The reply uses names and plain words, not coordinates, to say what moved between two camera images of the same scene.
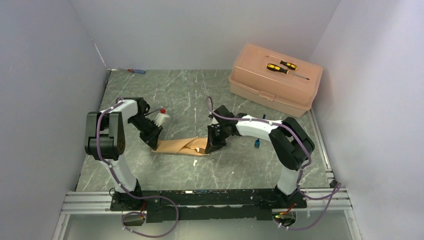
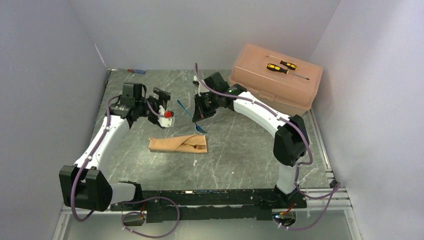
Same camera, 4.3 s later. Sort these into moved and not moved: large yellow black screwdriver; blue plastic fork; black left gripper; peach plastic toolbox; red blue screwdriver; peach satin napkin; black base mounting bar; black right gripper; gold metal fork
Moved: black right gripper; black left gripper; gold metal fork; blue plastic fork
Not moved: red blue screwdriver; peach satin napkin; black base mounting bar; large yellow black screwdriver; peach plastic toolbox
